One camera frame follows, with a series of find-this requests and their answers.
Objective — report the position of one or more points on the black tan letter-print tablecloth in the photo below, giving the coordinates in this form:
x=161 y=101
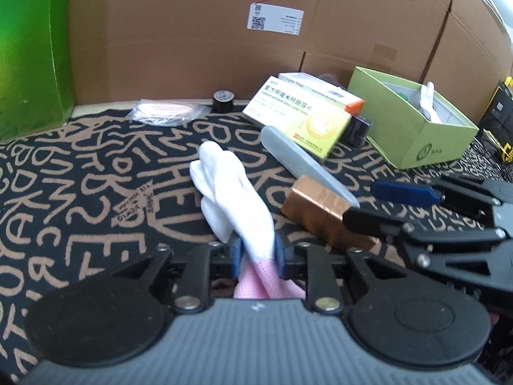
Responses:
x=80 y=208

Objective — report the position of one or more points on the copper carton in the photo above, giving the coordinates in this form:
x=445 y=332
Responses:
x=316 y=212

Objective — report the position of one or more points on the large green box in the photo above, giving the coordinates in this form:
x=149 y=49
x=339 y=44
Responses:
x=28 y=48

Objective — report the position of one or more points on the light green box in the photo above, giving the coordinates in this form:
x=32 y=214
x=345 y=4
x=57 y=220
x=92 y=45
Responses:
x=400 y=128

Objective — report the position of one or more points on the white glove pink cuff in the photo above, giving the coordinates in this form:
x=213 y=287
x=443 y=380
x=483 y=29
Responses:
x=228 y=192

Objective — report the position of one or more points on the grey oblong case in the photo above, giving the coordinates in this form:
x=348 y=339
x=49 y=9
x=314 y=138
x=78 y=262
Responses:
x=288 y=152

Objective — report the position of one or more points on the white shipping label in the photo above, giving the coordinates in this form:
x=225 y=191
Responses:
x=276 y=18

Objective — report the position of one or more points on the black yellow box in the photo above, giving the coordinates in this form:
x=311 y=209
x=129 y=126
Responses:
x=499 y=112

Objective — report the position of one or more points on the clear plastic bag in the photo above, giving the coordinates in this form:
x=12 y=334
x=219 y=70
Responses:
x=164 y=111

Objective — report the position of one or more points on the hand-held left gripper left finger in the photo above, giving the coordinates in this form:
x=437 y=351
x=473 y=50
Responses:
x=236 y=256

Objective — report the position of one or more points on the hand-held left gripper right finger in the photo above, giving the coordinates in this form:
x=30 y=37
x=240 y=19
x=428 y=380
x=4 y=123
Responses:
x=281 y=256

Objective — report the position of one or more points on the small black box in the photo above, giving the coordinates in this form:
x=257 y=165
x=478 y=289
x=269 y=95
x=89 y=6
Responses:
x=358 y=128

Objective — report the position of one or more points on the white orange medicine box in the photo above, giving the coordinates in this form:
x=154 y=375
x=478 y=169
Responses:
x=320 y=88

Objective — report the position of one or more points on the black tape roll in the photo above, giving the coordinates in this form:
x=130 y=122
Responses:
x=223 y=102

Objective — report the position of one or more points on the large brown cardboard box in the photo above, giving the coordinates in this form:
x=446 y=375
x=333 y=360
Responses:
x=180 y=28
x=473 y=48

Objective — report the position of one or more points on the yellow medicine box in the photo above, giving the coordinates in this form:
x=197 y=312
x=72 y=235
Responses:
x=296 y=120

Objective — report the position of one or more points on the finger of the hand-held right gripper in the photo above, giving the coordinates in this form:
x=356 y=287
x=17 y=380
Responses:
x=372 y=220
x=404 y=194

